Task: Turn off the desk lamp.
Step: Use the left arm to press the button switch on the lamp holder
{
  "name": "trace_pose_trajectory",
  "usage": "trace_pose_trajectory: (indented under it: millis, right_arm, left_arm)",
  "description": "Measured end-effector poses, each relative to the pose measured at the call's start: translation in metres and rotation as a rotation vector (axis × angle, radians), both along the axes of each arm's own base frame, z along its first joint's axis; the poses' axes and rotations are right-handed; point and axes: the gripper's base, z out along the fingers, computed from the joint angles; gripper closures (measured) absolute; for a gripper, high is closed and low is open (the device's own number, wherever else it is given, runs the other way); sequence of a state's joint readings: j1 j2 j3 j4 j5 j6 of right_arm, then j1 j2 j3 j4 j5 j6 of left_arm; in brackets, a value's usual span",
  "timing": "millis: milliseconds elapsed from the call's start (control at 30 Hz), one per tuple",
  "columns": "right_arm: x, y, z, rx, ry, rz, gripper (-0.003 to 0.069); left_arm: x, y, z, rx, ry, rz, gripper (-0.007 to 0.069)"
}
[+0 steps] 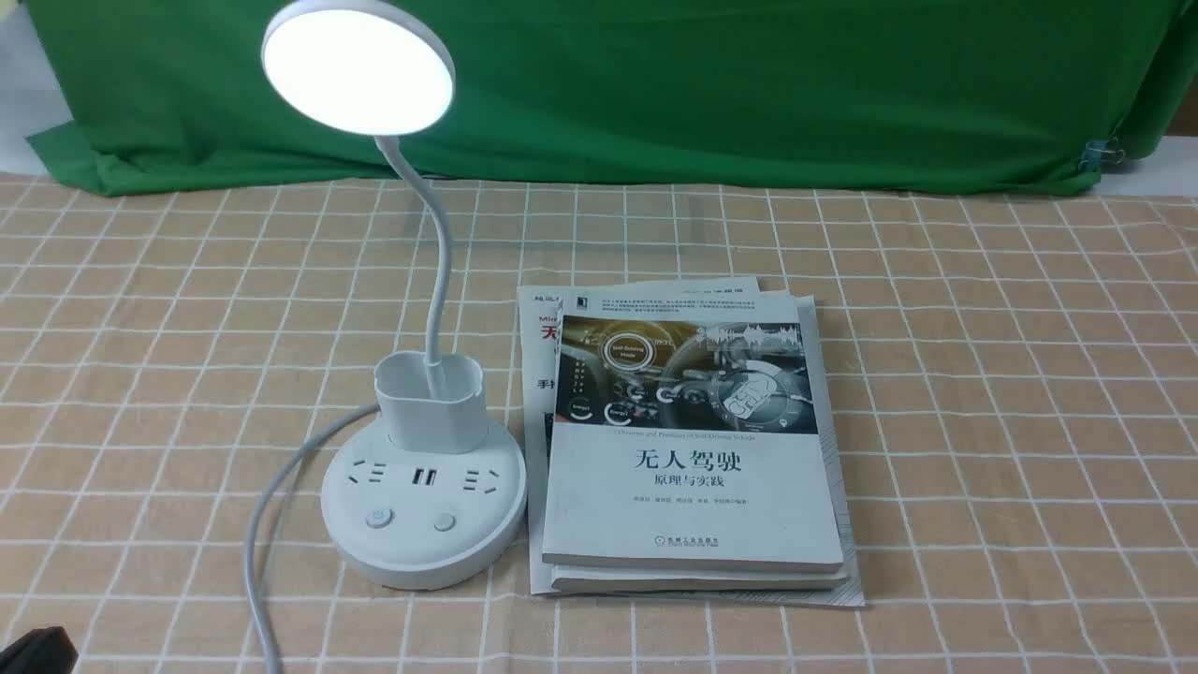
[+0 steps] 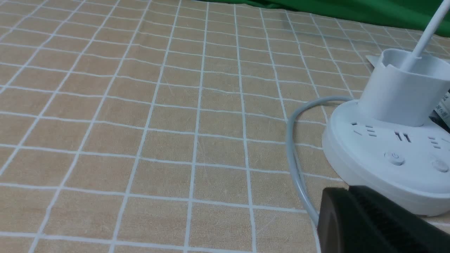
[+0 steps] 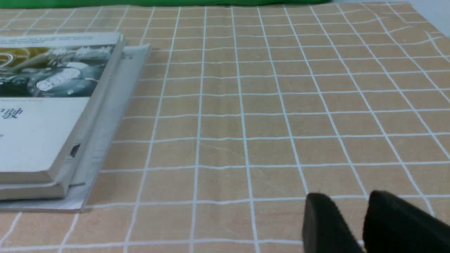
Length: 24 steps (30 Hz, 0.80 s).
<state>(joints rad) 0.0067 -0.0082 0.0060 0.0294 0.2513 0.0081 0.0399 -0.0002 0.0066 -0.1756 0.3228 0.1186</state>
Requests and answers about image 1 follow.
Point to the top self-driving textbook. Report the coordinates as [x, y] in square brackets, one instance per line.
[693, 487]

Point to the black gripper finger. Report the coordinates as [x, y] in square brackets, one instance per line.
[43, 650]

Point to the blue binder clip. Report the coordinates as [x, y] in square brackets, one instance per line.
[1100, 155]

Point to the white round desk lamp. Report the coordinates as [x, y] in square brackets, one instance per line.
[432, 490]

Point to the green backdrop cloth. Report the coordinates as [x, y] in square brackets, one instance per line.
[953, 97]

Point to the middle white book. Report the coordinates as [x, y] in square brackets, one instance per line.
[796, 305]

